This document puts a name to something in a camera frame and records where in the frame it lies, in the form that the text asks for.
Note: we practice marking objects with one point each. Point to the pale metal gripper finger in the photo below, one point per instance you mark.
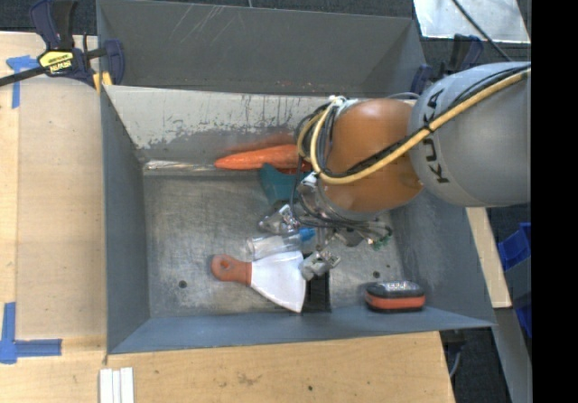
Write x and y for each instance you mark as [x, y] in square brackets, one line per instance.
[321, 260]
[281, 220]

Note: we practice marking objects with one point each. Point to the clear plastic bottle blue cap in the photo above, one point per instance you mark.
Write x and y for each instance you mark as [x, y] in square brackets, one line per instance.
[273, 244]

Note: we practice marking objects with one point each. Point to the black ribbed flat block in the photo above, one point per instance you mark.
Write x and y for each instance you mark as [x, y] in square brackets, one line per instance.
[317, 295]

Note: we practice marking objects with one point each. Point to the teal plastic piece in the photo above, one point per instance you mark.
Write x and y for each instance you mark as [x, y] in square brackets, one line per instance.
[276, 184]

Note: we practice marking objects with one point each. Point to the orange toy carrot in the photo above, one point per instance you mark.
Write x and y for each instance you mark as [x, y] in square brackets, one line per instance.
[257, 158]

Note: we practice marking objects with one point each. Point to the orange and black box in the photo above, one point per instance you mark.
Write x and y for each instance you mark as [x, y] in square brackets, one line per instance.
[395, 297]

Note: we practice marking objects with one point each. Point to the grey metal bin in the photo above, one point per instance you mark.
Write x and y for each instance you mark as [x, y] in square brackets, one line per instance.
[198, 229]

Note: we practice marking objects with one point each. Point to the pale wood board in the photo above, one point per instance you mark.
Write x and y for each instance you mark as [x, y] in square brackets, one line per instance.
[61, 211]

